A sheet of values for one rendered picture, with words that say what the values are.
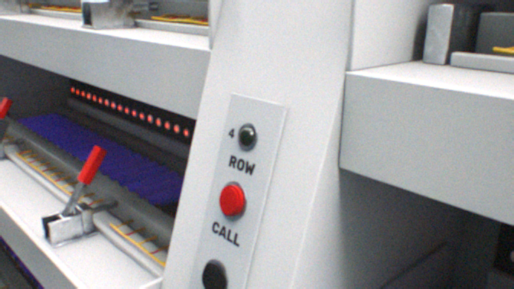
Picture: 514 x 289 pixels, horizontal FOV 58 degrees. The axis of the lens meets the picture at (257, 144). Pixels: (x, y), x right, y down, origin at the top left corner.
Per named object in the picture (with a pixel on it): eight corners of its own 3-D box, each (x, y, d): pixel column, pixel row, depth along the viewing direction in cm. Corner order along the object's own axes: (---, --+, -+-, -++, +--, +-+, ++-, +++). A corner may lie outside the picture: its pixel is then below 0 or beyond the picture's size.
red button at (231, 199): (234, 221, 23) (242, 190, 23) (215, 210, 25) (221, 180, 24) (248, 220, 24) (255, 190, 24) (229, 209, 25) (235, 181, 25)
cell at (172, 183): (190, 193, 52) (139, 210, 48) (181, 188, 53) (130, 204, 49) (190, 177, 52) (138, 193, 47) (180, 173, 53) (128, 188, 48)
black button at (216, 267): (216, 300, 24) (222, 271, 24) (197, 287, 25) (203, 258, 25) (230, 297, 25) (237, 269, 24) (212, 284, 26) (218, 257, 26)
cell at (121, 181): (170, 182, 55) (119, 197, 51) (161, 177, 56) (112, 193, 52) (169, 167, 54) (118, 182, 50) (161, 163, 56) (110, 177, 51)
